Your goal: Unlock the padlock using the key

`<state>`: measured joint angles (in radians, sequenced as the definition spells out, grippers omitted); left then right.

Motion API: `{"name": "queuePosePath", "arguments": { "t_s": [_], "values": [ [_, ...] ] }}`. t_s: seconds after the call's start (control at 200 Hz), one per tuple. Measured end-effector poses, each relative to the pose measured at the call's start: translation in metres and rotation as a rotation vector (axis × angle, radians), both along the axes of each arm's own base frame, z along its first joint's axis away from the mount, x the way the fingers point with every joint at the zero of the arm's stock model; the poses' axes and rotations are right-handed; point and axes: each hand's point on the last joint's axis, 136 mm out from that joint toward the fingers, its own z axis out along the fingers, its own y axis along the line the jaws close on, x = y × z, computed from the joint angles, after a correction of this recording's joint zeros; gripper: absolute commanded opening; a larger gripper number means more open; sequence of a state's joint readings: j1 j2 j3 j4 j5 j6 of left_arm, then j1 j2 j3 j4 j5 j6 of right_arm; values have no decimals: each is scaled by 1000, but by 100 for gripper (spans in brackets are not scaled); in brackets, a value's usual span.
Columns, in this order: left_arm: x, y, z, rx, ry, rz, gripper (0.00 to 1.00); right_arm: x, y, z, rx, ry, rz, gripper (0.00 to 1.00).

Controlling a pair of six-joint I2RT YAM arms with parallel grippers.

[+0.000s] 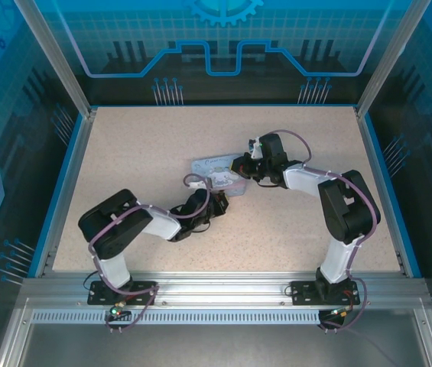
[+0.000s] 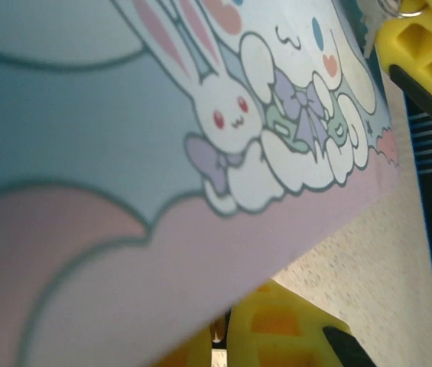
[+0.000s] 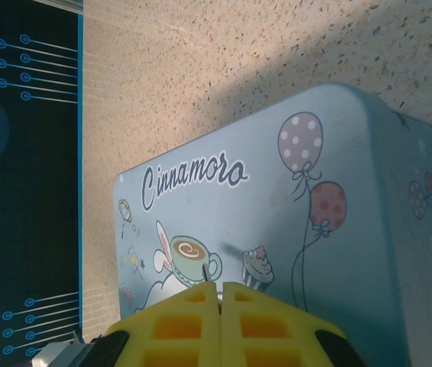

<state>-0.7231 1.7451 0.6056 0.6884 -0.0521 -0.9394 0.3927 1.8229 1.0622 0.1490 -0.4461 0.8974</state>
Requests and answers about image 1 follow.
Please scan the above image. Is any light blue cartoon tin box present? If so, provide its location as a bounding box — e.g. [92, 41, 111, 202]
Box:
[191, 152, 248, 196]

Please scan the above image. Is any blue edge strip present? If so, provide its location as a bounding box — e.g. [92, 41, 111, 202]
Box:
[364, 113, 423, 278]
[26, 113, 85, 278]

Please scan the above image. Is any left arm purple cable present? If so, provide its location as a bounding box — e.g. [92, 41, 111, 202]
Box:
[87, 173, 212, 334]

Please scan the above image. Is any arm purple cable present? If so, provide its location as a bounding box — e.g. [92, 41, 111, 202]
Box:
[274, 129, 379, 336]
[87, 173, 212, 334]

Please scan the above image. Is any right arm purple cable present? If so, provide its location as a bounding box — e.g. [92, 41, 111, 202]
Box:
[274, 129, 379, 336]

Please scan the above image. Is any aluminium mounting rail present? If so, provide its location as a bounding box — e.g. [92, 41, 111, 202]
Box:
[20, 270, 430, 311]

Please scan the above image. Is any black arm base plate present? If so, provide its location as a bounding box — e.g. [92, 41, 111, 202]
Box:
[87, 281, 159, 307]
[290, 280, 362, 307]

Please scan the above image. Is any slotted grey cable duct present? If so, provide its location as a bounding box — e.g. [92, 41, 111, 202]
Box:
[31, 309, 330, 326]

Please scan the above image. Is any aluminium side rail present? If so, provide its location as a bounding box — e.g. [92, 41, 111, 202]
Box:
[34, 109, 98, 278]
[355, 109, 410, 278]

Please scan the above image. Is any small lit cable connector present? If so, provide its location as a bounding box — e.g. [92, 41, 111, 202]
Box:
[330, 305, 354, 320]
[110, 301, 131, 320]

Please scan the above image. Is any aluminium frame post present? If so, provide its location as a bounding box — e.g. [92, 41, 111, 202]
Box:
[354, 0, 432, 119]
[12, 0, 99, 119]

